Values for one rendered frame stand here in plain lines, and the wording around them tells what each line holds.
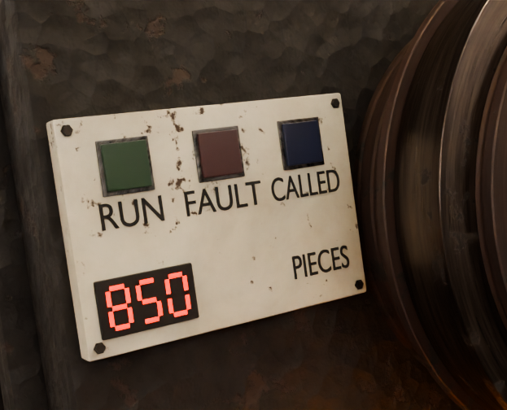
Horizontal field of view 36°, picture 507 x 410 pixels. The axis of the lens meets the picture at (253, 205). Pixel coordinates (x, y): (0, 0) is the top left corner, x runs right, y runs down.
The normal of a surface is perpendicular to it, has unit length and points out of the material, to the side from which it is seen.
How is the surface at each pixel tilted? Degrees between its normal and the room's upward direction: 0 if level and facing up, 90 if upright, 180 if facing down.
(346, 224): 90
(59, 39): 90
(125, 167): 90
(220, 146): 90
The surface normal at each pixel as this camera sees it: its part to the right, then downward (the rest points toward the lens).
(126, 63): 0.49, -0.02
